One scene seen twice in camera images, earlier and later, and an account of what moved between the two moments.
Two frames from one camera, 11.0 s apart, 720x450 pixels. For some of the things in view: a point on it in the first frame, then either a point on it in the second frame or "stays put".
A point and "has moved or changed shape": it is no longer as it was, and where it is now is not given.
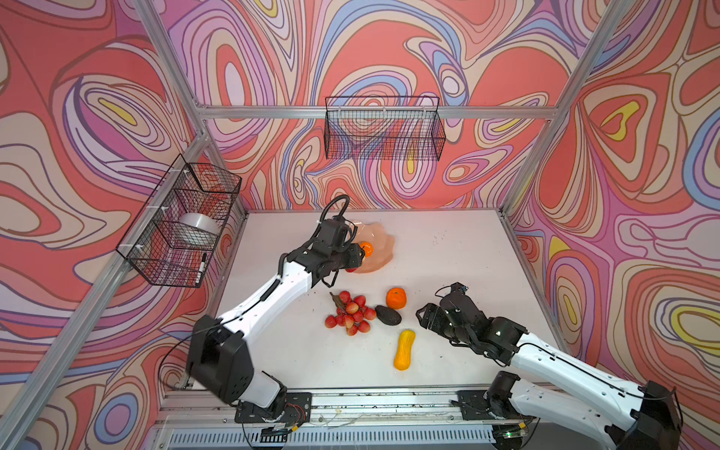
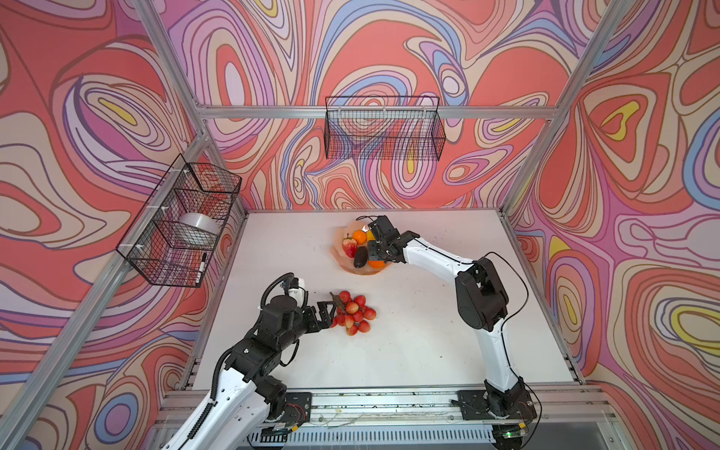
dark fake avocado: x=387 y=315 has moved or changed shape
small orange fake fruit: x=367 y=247 has moved or changed shape
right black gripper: x=428 y=309 to x=371 y=247
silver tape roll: x=198 y=228 stays put
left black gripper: x=355 y=258 to x=323 y=320
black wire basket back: x=383 y=128 stays put
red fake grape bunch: x=352 y=313 stays put
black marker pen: x=201 y=268 stays put
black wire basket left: x=174 y=233 stays put
